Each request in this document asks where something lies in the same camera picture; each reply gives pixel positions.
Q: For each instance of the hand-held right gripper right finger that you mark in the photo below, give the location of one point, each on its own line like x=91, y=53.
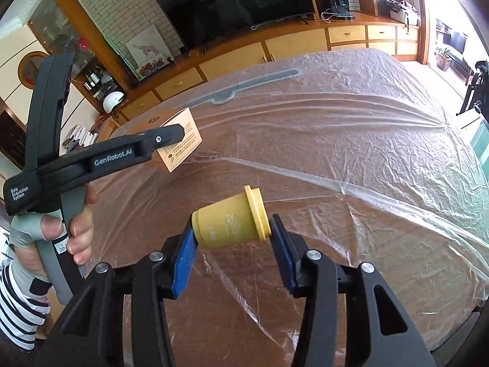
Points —
x=284, y=256

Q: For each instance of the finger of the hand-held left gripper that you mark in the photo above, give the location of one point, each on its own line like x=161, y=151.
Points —
x=168, y=135

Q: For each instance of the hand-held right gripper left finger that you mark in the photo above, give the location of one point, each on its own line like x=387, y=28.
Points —
x=185, y=260

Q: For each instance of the small cardboard box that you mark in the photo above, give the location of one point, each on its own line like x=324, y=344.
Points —
x=187, y=137

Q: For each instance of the yellow plastic cup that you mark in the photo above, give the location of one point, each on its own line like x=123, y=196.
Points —
x=225, y=225

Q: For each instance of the person's left hand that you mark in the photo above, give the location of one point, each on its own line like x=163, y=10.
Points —
x=82, y=237

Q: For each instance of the stack of books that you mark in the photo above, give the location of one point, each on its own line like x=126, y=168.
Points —
x=80, y=135

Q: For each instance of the white helmet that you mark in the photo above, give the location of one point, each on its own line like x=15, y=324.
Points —
x=112, y=101

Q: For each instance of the row of bottles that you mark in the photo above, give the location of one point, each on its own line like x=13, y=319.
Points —
x=95, y=80

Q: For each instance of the framed animal painting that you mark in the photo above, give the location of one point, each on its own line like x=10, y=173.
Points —
x=149, y=51

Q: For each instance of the grey flat strip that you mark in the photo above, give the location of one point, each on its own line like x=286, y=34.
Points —
x=244, y=84

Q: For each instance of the wooden sideboard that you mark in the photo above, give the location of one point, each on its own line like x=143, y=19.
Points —
x=237, y=61

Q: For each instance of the wooden glass display cabinet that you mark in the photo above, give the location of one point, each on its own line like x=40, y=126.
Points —
x=53, y=26

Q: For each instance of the black flat television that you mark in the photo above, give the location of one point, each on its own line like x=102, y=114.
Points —
x=229, y=0

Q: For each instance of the black coffee machine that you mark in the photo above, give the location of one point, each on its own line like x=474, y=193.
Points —
x=338, y=0

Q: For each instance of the potted plant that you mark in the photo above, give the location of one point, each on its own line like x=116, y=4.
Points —
x=443, y=59

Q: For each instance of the white storage box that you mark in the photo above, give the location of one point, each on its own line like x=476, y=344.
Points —
x=399, y=17

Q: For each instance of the black metal stand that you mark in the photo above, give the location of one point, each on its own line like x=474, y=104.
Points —
x=479, y=80

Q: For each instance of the round wooden wall ornament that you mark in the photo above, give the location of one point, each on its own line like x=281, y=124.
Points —
x=26, y=68

